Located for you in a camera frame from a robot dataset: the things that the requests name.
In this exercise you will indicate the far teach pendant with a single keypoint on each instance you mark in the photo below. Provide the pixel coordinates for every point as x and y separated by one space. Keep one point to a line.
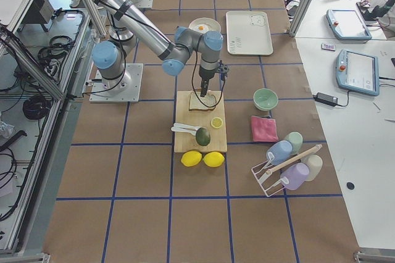
347 25

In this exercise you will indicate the near teach pendant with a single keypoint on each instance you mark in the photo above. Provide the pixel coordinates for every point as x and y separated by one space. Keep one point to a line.
359 72

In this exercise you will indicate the whole lemon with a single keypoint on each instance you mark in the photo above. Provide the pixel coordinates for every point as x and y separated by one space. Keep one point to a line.
191 158
214 159

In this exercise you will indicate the white bear tray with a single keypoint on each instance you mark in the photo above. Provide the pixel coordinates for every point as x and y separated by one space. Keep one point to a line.
248 33

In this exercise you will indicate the avocado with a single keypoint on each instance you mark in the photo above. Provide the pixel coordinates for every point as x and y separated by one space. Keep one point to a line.
202 136

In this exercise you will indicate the cream plastic cup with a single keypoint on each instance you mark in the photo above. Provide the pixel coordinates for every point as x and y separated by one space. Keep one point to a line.
314 163

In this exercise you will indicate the green plastic cup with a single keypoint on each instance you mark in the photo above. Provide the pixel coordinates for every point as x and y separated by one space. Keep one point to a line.
296 141

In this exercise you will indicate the green bowl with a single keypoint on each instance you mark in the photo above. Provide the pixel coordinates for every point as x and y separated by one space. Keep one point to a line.
265 99

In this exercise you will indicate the left whole lemon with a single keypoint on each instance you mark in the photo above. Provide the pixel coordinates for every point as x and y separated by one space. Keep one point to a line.
191 158

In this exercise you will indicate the lemon slice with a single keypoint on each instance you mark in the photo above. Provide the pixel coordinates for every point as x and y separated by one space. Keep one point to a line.
216 122

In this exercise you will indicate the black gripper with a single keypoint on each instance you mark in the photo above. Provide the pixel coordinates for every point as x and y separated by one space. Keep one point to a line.
205 75

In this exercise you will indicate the wooden cutting board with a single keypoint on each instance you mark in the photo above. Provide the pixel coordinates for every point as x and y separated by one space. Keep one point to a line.
184 142

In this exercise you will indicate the blue plastic cup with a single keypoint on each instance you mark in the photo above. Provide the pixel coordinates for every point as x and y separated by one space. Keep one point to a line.
279 152

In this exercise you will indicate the white plastic utensil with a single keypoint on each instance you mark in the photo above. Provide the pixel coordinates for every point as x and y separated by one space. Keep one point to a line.
184 128

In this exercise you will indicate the pink cloth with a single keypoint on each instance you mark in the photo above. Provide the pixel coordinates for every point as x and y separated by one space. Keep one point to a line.
264 129

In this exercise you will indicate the right whole lemon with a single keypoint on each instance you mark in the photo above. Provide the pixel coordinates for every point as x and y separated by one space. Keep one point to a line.
214 159

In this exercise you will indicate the white wire cup rack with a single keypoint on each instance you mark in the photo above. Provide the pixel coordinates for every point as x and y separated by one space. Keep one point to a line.
268 176

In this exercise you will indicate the bread slice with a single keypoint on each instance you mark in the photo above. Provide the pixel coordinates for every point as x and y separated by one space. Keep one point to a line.
199 103

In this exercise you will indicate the teach pendant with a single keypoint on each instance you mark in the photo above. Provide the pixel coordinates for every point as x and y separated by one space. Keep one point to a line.
359 72
347 25

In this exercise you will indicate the black power adapter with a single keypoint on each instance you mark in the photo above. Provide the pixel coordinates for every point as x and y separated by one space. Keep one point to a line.
326 99

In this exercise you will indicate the white round plate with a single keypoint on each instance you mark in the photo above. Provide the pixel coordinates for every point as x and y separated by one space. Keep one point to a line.
213 23

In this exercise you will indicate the purple plastic cup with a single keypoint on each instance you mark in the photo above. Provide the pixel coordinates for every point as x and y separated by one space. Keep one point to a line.
293 177

